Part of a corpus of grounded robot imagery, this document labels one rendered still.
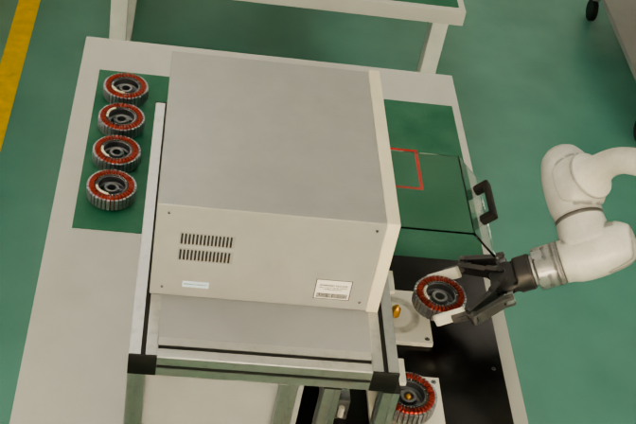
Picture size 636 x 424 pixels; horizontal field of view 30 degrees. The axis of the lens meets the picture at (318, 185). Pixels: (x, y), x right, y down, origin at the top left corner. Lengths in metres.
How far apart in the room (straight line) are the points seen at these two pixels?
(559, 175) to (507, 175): 1.82
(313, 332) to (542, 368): 1.73
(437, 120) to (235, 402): 1.35
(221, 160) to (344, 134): 0.24
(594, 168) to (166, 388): 0.99
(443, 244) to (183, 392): 0.97
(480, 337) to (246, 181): 0.81
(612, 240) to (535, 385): 1.22
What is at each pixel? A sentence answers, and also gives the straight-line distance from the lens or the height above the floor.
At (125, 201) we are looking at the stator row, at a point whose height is 0.78.
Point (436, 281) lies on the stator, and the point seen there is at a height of 0.85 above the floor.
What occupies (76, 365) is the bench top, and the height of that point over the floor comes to 0.75.
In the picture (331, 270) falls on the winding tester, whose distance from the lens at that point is 1.97.
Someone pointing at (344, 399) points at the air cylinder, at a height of 0.82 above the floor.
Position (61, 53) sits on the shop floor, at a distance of 4.51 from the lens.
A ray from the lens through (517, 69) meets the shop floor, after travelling 4.88.
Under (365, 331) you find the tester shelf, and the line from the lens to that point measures 2.01.
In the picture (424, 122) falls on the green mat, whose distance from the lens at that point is 3.13.
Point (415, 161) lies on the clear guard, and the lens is 2.47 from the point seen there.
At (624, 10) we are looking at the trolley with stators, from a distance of 5.13.
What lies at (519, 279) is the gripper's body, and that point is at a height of 0.94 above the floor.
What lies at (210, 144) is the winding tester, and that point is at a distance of 2.00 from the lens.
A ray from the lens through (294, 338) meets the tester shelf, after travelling 1.97.
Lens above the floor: 2.55
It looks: 39 degrees down
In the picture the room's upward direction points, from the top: 12 degrees clockwise
